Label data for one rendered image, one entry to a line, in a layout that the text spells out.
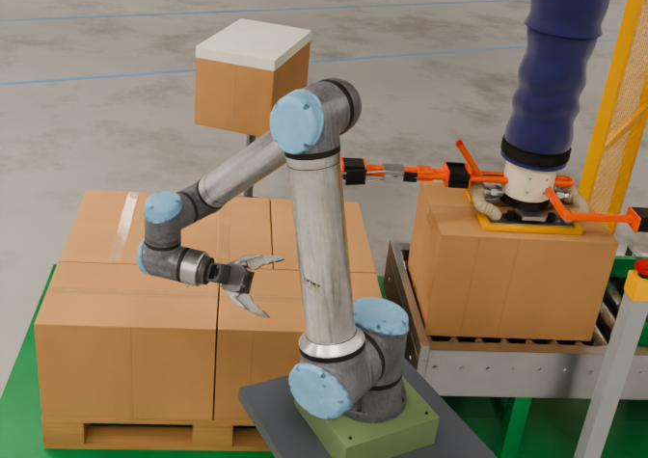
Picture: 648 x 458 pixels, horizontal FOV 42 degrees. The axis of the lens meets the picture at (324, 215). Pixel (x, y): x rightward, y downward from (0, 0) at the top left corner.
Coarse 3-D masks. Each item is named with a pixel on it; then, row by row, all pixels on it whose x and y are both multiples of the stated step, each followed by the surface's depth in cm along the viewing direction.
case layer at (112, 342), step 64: (128, 192) 364; (64, 256) 313; (128, 256) 317; (64, 320) 278; (128, 320) 281; (192, 320) 285; (256, 320) 288; (64, 384) 287; (128, 384) 290; (192, 384) 292
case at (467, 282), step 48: (432, 192) 297; (432, 240) 282; (480, 240) 272; (528, 240) 273; (576, 240) 275; (432, 288) 279; (480, 288) 281; (528, 288) 282; (576, 288) 283; (480, 336) 290; (528, 336) 291; (576, 336) 293
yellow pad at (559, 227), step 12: (480, 216) 279; (504, 216) 280; (516, 216) 281; (552, 216) 278; (492, 228) 274; (504, 228) 275; (516, 228) 275; (528, 228) 275; (540, 228) 276; (552, 228) 277; (564, 228) 277; (576, 228) 278
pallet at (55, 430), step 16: (48, 432) 297; (64, 432) 297; (80, 432) 298; (96, 432) 307; (112, 432) 307; (128, 432) 308; (144, 432) 309; (160, 432) 310; (176, 432) 310; (192, 432) 311; (208, 432) 302; (224, 432) 303; (240, 432) 313; (256, 432) 314; (80, 448) 301; (96, 448) 302; (112, 448) 302; (128, 448) 303; (144, 448) 304; (160, 448) 304; (176, 448) 305; (192, 448) 305; (208, 448) 306; (224, 448) 307; (240, 448) 307; (256, 448) 308
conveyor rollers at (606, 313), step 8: (608, 280) 333; (616, 280) 340; (624, 280) 336; (608, 288) 329; (616, 288) 329; (608, 296) 326; (616, 296) 323; (616, 304) 320; (600, 312) 314; (608, 312) 312; (600, 320) 314; (608, 320) 308; (608, 328) 306; (432, 336) 290; (592, 336) 299; (600, 336) 298; (568, 344) 297; (576, 344) 293; (592, 344) 298; (600, 344) 294
